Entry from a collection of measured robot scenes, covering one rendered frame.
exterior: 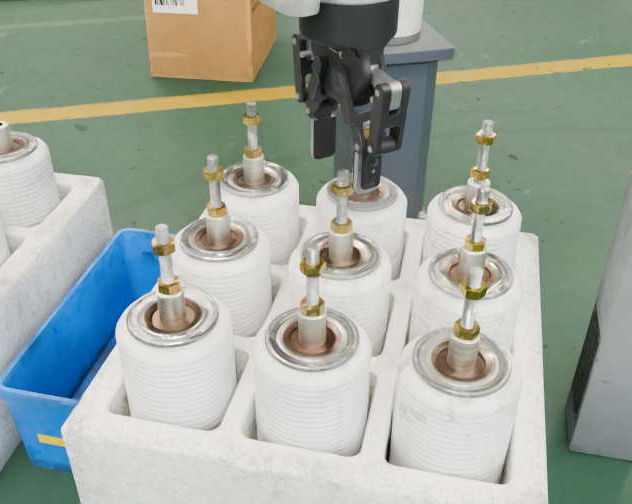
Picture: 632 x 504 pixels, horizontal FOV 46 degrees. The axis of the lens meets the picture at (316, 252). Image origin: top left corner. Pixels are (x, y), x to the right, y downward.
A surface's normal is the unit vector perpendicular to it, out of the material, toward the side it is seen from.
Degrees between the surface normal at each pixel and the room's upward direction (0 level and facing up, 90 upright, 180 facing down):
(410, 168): 90
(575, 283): 0
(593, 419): 90
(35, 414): 92
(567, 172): 0
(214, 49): 89
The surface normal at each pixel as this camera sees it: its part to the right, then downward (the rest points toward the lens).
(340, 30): -0.17, 0.56
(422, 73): 0.25, 0.56
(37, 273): 0.98, 0.11
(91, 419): 0.01, -0.82
